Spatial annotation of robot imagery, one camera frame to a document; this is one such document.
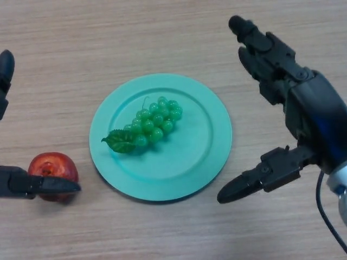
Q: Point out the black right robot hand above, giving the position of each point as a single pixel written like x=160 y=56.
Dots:
x=317 y=113

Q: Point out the green grape bunch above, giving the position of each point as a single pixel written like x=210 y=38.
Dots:
x=154 y=122

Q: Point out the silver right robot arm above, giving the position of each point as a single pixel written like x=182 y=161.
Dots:
x=340 y=187

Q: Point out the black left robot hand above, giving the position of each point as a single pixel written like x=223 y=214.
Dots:
x=16 y=184

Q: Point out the teal round plate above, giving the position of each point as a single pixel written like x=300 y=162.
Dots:
x=192 y=140

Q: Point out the red apple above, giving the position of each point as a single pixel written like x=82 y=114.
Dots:
x=54 y=165

